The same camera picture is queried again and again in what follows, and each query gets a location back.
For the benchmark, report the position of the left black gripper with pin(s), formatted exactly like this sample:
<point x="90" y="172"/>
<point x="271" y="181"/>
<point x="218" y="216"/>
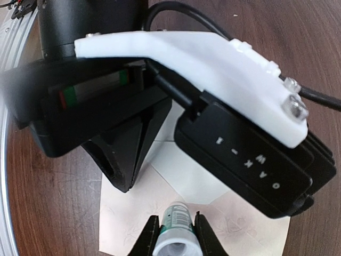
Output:
<point x="110" y="107"/>

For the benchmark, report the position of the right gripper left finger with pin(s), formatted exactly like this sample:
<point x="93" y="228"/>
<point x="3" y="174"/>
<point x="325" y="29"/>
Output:
<point x="145" y="244"/>

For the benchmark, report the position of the green white glue stick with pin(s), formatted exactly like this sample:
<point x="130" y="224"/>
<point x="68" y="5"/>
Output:
<point x="177" y="236"/>

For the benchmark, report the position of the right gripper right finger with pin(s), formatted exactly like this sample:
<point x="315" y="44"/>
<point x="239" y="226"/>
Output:
<point x="208" y="240"/>

